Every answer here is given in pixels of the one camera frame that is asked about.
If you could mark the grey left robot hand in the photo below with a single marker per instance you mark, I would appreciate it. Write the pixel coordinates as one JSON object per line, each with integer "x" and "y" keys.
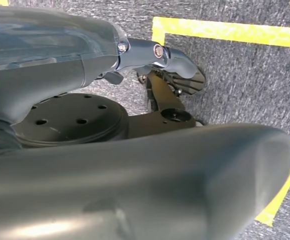
{"x": 134, "y": 185}

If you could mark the black round base plate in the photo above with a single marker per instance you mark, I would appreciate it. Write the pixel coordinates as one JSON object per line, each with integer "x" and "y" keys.
{"x": 67, "y": 109}

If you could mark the black base bracket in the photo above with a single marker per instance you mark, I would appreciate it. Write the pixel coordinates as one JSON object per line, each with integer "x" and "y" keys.
{"x": 165, "y": 97}

